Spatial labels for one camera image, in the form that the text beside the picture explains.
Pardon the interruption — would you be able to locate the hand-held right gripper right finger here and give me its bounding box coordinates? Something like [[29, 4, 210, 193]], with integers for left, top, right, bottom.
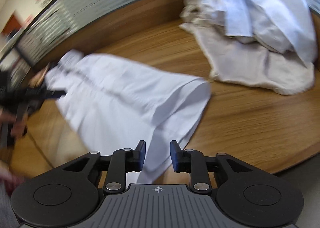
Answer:
[[170, 140, 253, 193]]

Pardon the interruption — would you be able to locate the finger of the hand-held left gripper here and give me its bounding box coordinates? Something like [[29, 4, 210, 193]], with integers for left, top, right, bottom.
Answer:
[[24, 86, 67, 102]]

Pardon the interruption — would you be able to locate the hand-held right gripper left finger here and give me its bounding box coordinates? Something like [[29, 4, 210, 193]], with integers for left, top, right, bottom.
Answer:
[[62, 140, 146, 193]]

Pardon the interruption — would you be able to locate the white collared dress shirt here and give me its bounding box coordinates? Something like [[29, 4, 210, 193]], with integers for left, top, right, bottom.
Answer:
[[45, 51, 212, 185]]

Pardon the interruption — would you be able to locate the person's left hand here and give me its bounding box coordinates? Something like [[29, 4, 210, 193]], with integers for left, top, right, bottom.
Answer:
[[0, 112, 28, 141]]

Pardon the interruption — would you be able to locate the frosted striped glass partition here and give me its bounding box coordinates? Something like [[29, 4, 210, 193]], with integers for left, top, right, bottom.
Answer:
[[15, 0, 190, 66]]

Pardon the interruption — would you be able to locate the person's grey maroon sweater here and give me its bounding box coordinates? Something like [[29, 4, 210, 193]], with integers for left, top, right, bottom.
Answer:
[[0, 163, 22, 228]]

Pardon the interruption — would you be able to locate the beige crumpled garment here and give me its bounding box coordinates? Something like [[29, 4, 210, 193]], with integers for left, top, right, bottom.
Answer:
[[179, 0, 315, 96]]

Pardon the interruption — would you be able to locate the crumpled white shirt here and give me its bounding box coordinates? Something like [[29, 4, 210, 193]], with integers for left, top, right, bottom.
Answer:
[[180, 0, 316, 69]]

